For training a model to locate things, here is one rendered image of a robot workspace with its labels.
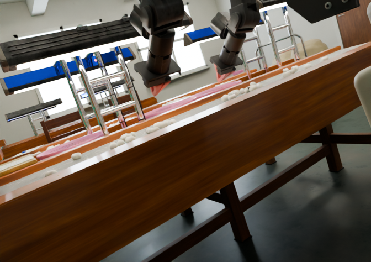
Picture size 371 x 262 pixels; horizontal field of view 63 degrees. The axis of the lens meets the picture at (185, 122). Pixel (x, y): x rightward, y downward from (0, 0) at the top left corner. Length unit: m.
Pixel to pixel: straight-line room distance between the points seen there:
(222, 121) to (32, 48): 0.55
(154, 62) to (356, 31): 5.23
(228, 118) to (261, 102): 0.12
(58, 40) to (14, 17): 5.29
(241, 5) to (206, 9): 6.82
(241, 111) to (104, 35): 0.48
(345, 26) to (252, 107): 5.10
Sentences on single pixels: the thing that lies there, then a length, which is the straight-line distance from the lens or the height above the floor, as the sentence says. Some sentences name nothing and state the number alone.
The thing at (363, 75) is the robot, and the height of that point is 0.80.
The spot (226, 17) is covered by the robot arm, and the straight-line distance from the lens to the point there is 1.00.
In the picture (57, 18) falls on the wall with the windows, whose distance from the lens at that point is 6.33.
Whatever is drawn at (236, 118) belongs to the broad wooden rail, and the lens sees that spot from 0.80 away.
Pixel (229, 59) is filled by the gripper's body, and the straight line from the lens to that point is 1.00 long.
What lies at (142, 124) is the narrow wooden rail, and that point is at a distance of 1.12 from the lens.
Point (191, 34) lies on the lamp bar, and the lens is 1.84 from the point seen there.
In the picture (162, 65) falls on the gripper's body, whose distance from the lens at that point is 0.73.
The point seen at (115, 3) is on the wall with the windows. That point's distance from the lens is 6.73.
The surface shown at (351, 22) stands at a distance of 5.83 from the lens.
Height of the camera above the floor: 0.87
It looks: 8 degrees down
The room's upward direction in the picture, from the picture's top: 18 degrees counter-clockwise
